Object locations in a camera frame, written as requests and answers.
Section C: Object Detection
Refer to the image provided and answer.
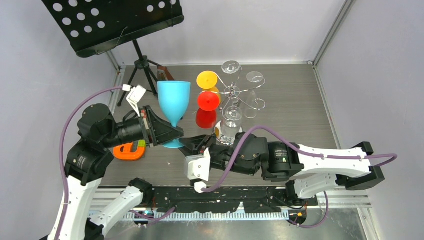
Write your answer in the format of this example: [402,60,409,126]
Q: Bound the orange curved toy tube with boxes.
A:
[112,141,146,161]

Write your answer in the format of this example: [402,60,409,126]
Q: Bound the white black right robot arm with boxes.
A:
[180,133,385,205]

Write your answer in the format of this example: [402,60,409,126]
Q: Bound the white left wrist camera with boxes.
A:
[122,84,147,117]

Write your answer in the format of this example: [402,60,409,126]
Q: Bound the lime green building brick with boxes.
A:
[137,140,146,148]

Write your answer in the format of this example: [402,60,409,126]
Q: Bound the red wine glass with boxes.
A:
[195,91,221,129]

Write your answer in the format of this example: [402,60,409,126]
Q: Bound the yellow wine glass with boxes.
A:
[196,70,220,96]

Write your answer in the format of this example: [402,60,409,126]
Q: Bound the clear wine glass right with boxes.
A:
[243,71,266,119]

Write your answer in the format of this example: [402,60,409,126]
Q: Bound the blue wine glass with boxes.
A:
[157,80,191,128]

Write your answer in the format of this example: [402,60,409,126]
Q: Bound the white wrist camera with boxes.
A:
[122,84,147,117]
[184,148,211,193]

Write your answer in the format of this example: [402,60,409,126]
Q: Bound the clear wine glass rear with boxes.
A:
[220,60,242,90]

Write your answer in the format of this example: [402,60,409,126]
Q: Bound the clear ribbed wine glass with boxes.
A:
[220,105,243,139]

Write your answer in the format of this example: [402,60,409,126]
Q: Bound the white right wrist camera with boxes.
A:
[184,148,211,193]

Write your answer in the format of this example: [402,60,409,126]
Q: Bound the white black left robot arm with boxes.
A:
[46,103,184,240]

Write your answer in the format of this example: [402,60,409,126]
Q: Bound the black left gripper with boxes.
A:
[104,103,186,146]

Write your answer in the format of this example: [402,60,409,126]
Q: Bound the chrome wine glass rack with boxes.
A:
[214,85,252,146]

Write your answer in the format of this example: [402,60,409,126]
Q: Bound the black music stand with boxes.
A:
[43,0,185,96]

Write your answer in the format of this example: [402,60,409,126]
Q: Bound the brown wooden metronome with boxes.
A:
[156,65,175,81]

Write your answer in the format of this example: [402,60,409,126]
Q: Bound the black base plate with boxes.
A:
[137,186,319,214]

